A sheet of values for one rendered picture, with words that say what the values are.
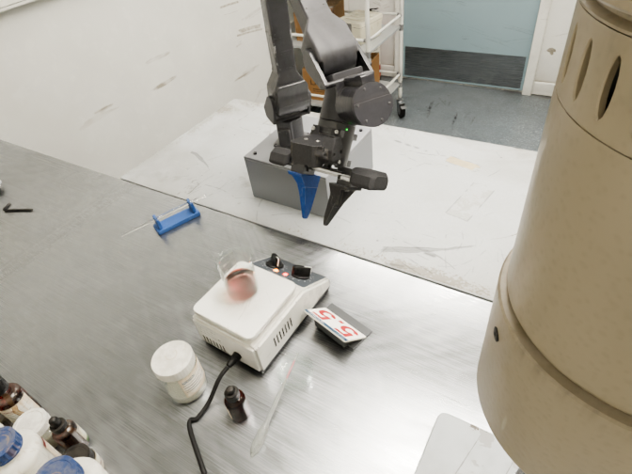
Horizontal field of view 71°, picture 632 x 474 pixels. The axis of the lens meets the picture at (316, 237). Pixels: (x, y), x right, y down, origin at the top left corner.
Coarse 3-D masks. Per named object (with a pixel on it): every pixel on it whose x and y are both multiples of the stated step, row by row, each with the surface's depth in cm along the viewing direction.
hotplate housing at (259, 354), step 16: (304, 288) 71; (320, 288) 75; (288, 304) 69; (304, 304) 72; (272, 320) 67; (288, 320) 69; (304, 320) 74; (208, 336) 70; (224, 336) 66; (272, 336) 66; (288, 336) 70; (240, 352) 66; (256, 352) 64; (272, 352) 67; (256, 368) 67
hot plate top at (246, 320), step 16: (256, 272) 72; (224, 288) 70; (272, 288) 69; (288, 288) 69; (208, 304) 68; (224, 304) 68; (240, 304) 67; (256, 304) 67; (272, 304) 67; (208, 320) 66; (224, 320) 65; (240, 320) 65; (256, 320) 65; (240, 336) 63; (256, 336) 63
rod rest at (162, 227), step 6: (186, 198) 99; (192, 204) 97; (186, 210) 100; (192, 210) 98; (174, 216) 99; (180, 216) 98; (186, 216) 98; (192, 216) 98; (156, 222) 95; (162, 222) 98; (168, 222) 97; (174, 222) 97; (180, 222) 97; (156, 228) 96; (162, 228) 96; (168, 228) 96; (174, 228) 97
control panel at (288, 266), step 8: (256, 264) 77; (264, 264) 78; (288, 264) 80; (272, 272) 75; (280, 272) 76; (288, 272) 76; (312, 272) 78; (296, 280) 73; (304, 280) 74; (312, 280) 75
